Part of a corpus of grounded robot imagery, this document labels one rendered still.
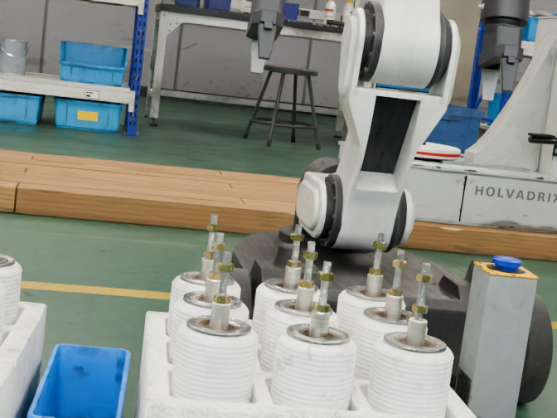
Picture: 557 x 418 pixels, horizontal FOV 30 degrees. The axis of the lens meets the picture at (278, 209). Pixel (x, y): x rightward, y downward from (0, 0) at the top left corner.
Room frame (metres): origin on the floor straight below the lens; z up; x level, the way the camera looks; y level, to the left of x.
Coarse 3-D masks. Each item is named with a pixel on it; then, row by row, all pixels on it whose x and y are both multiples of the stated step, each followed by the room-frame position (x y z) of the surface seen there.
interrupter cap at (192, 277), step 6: (198, 270) 1.44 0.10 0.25; (180, 276) 1.40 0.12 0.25; (186, 276) 1.40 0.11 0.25; (192, 276) 1.41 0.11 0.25; (198, 276) 1.42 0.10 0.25; (192, 282) 1.37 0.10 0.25; (198, 282) 1.37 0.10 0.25; (204, 282) 1.38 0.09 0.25; (228, 282) 1.40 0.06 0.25; (234, 282) 1.40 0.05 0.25
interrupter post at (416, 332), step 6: (408, 324) 1.21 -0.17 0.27; (414, 324) 1.20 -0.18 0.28; (420, 324) 1.20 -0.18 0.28; (426, 324) 1.20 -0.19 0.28; (408, 330) 1.20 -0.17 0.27; (414, 330) 1.20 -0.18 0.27; (420, 330) 1.20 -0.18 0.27; (408, 336) 1.20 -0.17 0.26; (414, 336) 1.20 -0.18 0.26; (420, 336) 1.20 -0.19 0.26; (408, 342) 1.20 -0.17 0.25; (414, 342) 1.20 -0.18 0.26; (420, 342) 1.20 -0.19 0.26
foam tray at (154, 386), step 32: (160, 320) 1.43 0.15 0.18; (160, 352) 1.27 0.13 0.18; (160, 384) 1.16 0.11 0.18; (256, 384) 1.20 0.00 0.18; (352, 384) 1.24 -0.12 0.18; (160, 416) 1.09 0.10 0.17; (192, 416) 1.09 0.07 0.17; (224, 416) 1.10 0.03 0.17; (256, 416) 1.10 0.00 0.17; (288, 416) 1.11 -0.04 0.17; (320, 416) 1.12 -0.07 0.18; (352, 416) 1.13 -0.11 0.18; (384, 416) 1.14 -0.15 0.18; (416, 416) 1.15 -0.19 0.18; (448, 416) 1.20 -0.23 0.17
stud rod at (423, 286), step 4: (424, 264) 1.20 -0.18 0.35; (428, 264) 1.20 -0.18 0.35; (424, 268) 1.20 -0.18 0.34; (428, 268) 1.20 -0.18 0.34; (424, 272) 1.20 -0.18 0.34; (428, 272) 1.20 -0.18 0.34; (420, 284) 1.20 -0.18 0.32; (424, 284) 1.20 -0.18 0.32; (420, 288) 1.20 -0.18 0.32; (424, 288) 1.20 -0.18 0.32; (420, 292) 1.20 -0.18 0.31; (424, 292) 1.20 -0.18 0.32; (420, 296) 1.20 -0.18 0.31; (424, 296) 1.20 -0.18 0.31; (420, 300) 1.20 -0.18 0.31; (424, 300) 1.20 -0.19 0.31; (416, 304) 1.21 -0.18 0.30; (420, 304) 1.20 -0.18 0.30; (416, 316) 1.20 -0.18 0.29; (420, 316) 1.20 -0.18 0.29; (420, 320) 1.20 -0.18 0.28
